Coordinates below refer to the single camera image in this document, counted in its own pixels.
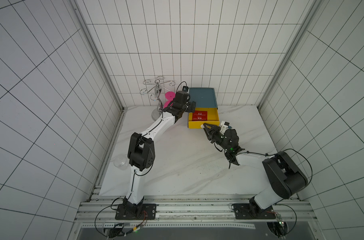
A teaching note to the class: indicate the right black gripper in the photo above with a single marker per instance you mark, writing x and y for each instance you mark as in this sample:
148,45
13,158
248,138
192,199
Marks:
213,131

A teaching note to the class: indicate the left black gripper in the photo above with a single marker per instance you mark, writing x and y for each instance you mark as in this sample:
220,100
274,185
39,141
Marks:
191,108

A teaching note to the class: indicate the red postcard white text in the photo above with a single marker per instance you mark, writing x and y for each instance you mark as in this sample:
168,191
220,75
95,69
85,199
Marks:
199,116

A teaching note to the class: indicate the yellow drawer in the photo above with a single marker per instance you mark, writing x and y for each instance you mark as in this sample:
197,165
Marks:
213,118

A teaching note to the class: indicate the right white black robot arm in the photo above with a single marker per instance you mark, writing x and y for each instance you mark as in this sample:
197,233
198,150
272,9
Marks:
284,176

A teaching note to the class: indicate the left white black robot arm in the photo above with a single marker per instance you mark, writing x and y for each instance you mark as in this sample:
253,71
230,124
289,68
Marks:
141,152

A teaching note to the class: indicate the teal drawer cabinet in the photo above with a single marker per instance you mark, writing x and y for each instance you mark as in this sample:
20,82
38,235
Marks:
203,97

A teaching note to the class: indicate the pink plastic goblet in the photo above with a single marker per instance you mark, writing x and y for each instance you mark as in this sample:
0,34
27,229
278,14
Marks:
169,98

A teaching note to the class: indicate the silver metal cup stand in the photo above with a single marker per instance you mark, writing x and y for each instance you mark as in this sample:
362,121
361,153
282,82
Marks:
154,89

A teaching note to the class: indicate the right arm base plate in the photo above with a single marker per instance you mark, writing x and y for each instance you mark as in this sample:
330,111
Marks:
252,212

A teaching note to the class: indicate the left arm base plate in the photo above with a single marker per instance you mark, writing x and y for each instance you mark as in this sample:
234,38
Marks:
131,212

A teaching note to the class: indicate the aluminium mounting rail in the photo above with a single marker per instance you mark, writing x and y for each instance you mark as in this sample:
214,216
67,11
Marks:
193,211

